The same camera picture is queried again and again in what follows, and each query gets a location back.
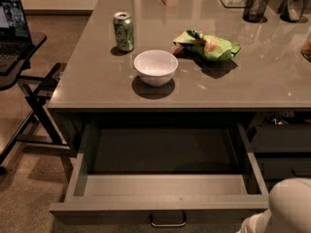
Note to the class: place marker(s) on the green soda can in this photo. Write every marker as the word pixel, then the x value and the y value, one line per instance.
pixel 124 33

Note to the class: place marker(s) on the black laptop stand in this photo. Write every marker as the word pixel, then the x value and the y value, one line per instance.
pixel 37 91

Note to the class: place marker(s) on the glass jar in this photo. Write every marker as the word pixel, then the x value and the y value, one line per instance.
pixel 306 47

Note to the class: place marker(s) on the green chip bag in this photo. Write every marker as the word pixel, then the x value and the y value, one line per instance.
pixel 210 47

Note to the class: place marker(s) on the right grey drawer stack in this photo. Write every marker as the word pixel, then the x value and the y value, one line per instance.
pixel 281 142

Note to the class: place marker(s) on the white bowl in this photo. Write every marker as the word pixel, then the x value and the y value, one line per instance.
pixel 156 67

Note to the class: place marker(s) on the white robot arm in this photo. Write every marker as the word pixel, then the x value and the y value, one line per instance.
pixel 289 210

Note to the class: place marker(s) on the black mesh cup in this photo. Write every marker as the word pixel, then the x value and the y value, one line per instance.
pixel 254 10

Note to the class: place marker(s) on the dark mesh utensil holder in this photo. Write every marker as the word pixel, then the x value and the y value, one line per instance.
pixel 293 11

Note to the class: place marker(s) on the black laptop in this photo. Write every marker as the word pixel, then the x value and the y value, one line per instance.
pixel 15 38

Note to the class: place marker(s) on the grey counter cabinet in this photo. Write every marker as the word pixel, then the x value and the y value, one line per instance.
pixel 268 74

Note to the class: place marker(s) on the grey top drawer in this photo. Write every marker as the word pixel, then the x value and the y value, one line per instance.
pixel 165 177

